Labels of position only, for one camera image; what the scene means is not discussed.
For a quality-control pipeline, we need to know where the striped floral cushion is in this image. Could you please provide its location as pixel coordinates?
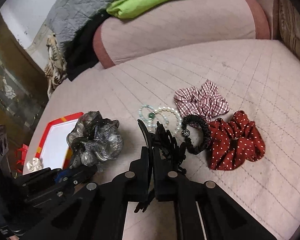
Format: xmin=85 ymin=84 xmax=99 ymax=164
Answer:
xmin=273 ymin=0 xmax=300 ymax=60

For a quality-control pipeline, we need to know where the pale green bead bracelet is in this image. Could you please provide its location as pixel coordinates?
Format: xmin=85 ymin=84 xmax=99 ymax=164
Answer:
xmin=138 ymin=103 xmax=170 ymax=129

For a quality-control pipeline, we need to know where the wooden glass door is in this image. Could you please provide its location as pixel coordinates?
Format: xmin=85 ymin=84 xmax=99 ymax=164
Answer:
xmin=0 ymin=13 xmax=48 ymax=177

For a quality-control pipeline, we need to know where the leaf patterned cloth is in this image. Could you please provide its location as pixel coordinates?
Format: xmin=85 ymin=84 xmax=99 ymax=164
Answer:
xmin=44 ymin=33 xmax=67 ymax=99

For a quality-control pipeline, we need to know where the red white checked scrunchie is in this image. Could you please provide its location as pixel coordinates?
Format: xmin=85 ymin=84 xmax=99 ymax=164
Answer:
xmin=174 ymin=80 xmax=230 ymax=122

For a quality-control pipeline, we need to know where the red white shallow box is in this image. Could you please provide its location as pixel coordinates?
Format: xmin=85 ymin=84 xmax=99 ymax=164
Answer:
xmin=36 ymin=112 xmax=83 ymax=170

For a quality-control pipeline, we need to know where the pink quilted bed cover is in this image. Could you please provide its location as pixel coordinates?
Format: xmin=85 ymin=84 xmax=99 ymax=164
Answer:
xmin=22 ymin=38 xmax=300 ymax=240

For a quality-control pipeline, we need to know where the black claw hair clip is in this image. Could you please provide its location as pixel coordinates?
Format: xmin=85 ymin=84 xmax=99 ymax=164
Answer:
xmin=134 ymin=119 xmax=187 ymax=213

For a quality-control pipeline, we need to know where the red gift bag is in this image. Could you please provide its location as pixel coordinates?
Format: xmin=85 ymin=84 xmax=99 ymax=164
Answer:
xmin=15 ymin=144 xmax=29 ymax=173

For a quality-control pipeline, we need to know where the grey quilted pillow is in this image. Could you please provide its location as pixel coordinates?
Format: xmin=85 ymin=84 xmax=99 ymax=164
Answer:
xmin=45 ymin=0 xmax=113 ymax=52

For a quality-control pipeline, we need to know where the white pearl bracelet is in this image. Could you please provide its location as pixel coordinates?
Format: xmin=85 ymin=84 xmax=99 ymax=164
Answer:
xmin=146 ymin=106 xmax=183 ymax=137

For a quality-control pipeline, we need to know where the pink quilted bolster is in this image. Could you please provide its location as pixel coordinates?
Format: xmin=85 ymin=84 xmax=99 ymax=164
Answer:
xmin=93 ymin=0 xmax=270 ymax=68

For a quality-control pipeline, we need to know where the red polka dot scrunchie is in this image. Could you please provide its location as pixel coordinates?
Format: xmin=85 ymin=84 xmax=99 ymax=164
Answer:
xmin=207 ymin=111 xmax=266 ymax=171

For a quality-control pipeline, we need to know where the white dotted scrunchie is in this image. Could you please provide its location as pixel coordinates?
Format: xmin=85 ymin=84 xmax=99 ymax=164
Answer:
xmin=26 ymin=157 xmax=43 ymax=172

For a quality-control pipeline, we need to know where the black coil hair tie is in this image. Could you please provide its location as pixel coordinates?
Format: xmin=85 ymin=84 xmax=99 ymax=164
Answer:
xmin=181 ymin=114 xmax=212 ymax=156

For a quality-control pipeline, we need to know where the grey metallic scrunchie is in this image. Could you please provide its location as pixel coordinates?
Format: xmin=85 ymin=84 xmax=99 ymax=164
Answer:
xmin=66 ymin=111 xmax=123 ymax=168

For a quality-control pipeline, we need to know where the black cloth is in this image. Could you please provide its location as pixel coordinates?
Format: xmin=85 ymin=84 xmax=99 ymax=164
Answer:
xmin=64 ymin=9 xmax=110 ymax=81

